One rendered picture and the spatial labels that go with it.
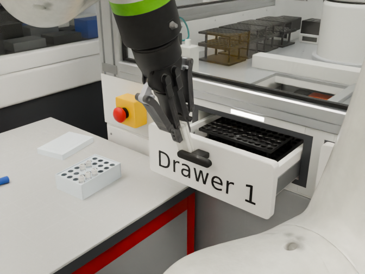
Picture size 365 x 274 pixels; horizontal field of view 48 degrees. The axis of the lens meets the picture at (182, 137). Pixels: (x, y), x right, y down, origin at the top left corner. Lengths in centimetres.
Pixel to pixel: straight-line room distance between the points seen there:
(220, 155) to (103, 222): 27
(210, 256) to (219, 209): 68
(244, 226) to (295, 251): 66
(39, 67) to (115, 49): 42
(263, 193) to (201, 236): 41
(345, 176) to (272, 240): 8
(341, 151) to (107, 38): 84
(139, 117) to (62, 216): 33
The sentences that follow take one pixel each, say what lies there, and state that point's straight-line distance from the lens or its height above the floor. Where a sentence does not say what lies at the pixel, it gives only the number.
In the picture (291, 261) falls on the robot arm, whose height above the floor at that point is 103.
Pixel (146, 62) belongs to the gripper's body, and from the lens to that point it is 63.
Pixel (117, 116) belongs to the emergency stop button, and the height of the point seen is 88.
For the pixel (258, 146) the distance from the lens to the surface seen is 82.
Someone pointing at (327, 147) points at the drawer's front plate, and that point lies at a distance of 79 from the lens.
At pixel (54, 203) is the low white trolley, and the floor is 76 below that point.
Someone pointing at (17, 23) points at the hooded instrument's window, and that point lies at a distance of 142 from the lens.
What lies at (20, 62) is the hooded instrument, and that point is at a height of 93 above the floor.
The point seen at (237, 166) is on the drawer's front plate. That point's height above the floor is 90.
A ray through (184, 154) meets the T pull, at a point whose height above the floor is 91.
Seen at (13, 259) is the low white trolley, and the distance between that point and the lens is 80.
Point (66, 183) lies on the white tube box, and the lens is 94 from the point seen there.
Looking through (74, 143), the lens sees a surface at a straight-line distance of 115.
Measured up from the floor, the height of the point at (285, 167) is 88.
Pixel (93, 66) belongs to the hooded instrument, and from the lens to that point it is 158.
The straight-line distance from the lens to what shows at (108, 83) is 115.
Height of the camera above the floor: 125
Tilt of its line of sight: 24 degrees down
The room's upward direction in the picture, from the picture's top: straight up
